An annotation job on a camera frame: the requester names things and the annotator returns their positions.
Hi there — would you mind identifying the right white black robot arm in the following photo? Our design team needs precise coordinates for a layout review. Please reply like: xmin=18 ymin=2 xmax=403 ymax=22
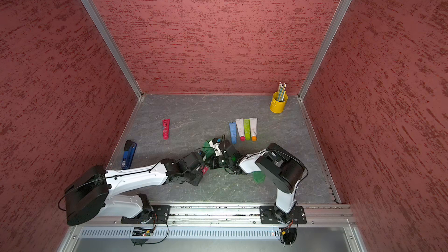
xmin=204 ymin=141 xmax=308 ymax=226

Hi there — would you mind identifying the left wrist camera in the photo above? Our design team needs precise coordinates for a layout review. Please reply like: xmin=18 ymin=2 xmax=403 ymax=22
xmin=181 ymin=151 xmax=204 ymax=172

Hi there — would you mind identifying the white tube orange cap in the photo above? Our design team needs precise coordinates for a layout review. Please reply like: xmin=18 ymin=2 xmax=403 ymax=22
xmin=249 ymin=117 xmax=257 ymax=142

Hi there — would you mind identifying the left corner aluminium profile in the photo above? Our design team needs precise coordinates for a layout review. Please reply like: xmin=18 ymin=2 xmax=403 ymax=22
xmin=80 ymin=0 xmax=144 ymax=102

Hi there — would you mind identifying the bundle of pencils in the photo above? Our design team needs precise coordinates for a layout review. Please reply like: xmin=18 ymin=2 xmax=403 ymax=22
xmin=276 ymin=82 xmax=287 ymax=102

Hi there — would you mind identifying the white tube red cap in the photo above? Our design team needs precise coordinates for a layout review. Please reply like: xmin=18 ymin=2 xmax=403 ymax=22
xmin=235 ymin=119 xmax=246 ymax=141

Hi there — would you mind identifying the blue tube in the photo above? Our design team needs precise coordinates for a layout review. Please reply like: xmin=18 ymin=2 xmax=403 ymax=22
xmin=229 ymin=122 xmax=237 ymax=144

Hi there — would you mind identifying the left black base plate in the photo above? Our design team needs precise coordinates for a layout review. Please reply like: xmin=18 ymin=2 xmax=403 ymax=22
xmin=121 ymin=205 xmax=171 ymax=224

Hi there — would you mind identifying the right corner aluminium profile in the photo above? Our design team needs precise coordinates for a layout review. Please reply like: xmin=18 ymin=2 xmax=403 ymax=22
xmin=297 ymin=0 xmax=352 ymax=102

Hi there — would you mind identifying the blue stapler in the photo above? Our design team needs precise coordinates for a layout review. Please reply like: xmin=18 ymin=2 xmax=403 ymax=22
xmin=121 ymin=140 xmax=137 ymax=170

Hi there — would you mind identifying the right controller board with cables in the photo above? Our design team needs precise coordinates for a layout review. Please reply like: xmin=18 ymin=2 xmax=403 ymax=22
xmin=279 ymin=220 xmax=297 ymax=246

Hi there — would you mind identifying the corner aluminium profile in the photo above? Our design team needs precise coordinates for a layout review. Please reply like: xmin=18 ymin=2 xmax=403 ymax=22
xmin=297 ymin=0 xmax=352 ymax=102
xmin=80 ymin=0 xmax=144 ymax=102

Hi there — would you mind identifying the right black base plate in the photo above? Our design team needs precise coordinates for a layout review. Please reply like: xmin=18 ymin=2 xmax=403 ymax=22
xmin=259 ymin=205 xmax=307 ymax=225

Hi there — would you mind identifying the dark red tube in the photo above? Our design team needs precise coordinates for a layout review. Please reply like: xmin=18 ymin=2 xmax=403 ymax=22
xmin=162 ymin=119 xmax=170 ymax=140

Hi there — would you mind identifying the green microfiber cloth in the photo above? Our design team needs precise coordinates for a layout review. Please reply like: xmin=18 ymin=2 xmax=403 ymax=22
xmin=199 ymin=142 xmax=266 ymax=184

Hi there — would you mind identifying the green tube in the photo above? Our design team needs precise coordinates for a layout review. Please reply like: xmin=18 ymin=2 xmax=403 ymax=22
xmin=243 ymin=119 xmax=251 ymax=141

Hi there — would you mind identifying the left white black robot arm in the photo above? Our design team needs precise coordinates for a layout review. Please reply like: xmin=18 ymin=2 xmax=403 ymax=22
xmin=62 ymin=153 xmax=205 ymax=226

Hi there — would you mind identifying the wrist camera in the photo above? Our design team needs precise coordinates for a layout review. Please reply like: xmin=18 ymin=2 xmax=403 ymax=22
xmin=208 ymin=138 xmax=238 ymax=158
xmin=181 ymin=151 xmax=204 ymax=172

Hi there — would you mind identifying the yellow cup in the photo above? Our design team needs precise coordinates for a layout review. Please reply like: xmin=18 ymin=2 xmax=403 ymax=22
xmin=269 ymin=92 xmax=288 ymax=114

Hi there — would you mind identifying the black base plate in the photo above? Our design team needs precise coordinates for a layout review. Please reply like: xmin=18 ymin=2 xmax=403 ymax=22
xmin=121 ymin=205 xmax=171 ymax=224
xmin=259 ymin=205 xmax=307 ymax=225

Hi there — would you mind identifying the controller board with cables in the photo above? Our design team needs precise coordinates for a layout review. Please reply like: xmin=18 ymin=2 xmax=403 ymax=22
xmin=131 ymin=212 xmax=170 ymax=247
xmin=279 ymin=220 xmax=297 ymax=246

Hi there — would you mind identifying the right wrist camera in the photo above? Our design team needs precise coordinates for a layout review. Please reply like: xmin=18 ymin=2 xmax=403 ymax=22
xmin=208 ymin=138 xmax=238 ymax=158

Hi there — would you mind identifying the aluminium front rail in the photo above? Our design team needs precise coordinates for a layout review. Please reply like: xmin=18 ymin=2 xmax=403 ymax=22
xmin=69 ymin=202 xmax=358 ymax=228

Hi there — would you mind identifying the left controller board with cables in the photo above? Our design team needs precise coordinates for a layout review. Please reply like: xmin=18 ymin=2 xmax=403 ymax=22
xmin=131 ymin=212 xmax=170 ymax=247

